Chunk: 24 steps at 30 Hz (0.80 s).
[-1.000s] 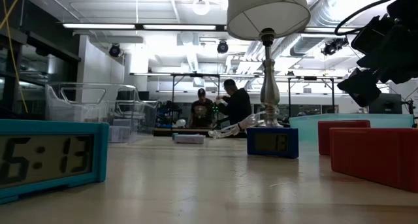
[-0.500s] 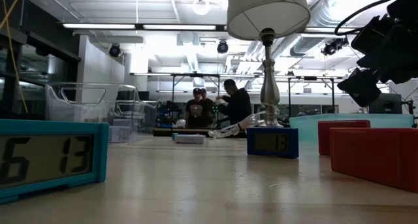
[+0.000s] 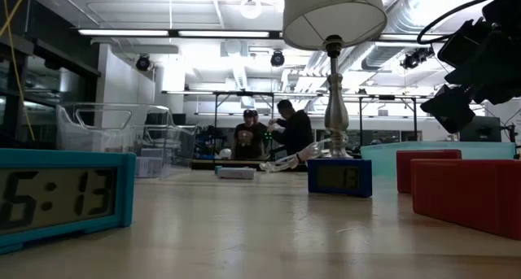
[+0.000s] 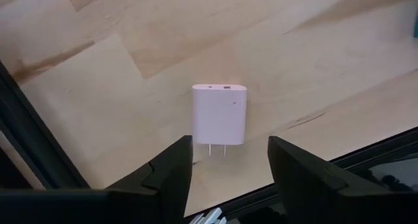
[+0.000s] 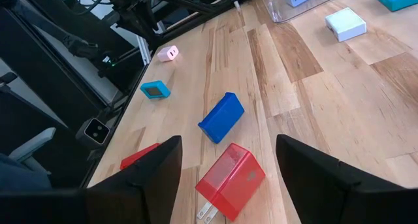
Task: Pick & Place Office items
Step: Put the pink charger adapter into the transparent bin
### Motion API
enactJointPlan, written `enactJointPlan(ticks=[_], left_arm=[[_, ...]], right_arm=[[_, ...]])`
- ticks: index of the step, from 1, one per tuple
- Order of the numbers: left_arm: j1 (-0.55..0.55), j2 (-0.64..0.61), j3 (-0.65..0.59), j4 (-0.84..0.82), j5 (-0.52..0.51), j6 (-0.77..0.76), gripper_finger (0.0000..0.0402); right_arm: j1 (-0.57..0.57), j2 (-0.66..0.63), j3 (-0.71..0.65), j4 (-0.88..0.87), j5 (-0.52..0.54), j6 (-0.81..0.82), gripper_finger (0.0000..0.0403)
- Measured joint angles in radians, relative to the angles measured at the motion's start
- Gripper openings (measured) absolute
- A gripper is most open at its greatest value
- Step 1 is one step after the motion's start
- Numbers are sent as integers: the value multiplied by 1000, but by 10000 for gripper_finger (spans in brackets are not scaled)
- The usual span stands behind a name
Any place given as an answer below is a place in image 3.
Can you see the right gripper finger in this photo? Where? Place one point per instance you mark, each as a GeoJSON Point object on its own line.
{"type": "Point", "coordinates": [447, 110]}

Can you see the red digital clock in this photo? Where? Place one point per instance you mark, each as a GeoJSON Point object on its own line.
{"type": "Point", "coordinates": [468, 197]}
{"type": "Point", "coordinates": [407, 169]}

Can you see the blue digital clock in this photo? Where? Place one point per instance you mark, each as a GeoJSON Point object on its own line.
{"type": "Point", "coordinates": [340, 177]}

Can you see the teal digital clock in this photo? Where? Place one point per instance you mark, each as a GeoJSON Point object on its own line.
{"type": "Point", "coordinates": [61, 159]}
{"type": "Point", "coordinates": [217, 170]}

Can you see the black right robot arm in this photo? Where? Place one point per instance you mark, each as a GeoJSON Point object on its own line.
{"type": "Point", "coordinates": [506, 6]}

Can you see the black office chair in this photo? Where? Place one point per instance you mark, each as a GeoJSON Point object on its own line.
{"type": "Point", "coordinates": [156, 119]}

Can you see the dark computer monitor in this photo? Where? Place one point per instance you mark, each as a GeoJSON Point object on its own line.
{"type": "Point", "coordinates": [488, 128]}

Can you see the black ceiling spotlight cluster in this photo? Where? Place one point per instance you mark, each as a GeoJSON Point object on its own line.
{"type": "Point", "coordinates": [415, 58]}

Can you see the black monitor stand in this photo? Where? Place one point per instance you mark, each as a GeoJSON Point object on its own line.
{"type": "Point", "coordinates": [513, 142]}

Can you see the translucent teal tray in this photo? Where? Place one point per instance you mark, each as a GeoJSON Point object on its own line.
{"type": "Point", "coordinates": [382, 161]}

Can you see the long ceiling light bar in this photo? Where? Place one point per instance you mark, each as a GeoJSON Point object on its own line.
{"type": "Point", "coordinates": [407, 37]}
{"type": "Point", "coordinates": [224, 33]}
{"type": "Point", "coordinates": [122, 32]}

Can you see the white shade silver table lamp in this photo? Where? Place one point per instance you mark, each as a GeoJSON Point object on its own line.
{"type": "Point", "coordinates": [334, 10]}

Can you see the person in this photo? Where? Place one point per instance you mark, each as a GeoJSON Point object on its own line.
{"type": "Point", "coordinates": [297, 132]}
{"type": "Point", "coordinates": [246, 138]}
{"type": "Point", "coordinates": [256, 115]}

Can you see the pale blue charger block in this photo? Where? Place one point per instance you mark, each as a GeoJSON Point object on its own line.
{"type": "Point", "coordinates": [238, 173]}

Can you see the round ceiling lamp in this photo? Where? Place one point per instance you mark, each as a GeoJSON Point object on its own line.
{"type": "Point", "coordinates": [250, 8]}

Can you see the white round object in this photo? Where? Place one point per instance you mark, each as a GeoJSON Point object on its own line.
{"type": "Point", "coordinates": [225, 153]}

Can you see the dark workbench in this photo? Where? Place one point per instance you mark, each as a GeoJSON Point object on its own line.
{"type": "Point", "coordinates": [203, 163]}

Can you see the clear plastic bin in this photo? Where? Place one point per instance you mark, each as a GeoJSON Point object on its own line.
{"type": "Point", "coordinates": [93, 136]}

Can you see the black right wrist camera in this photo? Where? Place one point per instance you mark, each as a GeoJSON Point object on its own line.
{"type": "Point", "coordinates": [462, 45]}

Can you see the black metal rig frame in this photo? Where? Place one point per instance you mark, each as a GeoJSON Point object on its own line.
{"type": "Point", "coordinates": [244, 93]}
{"type": "Point", "coordinates": [386, 97]}

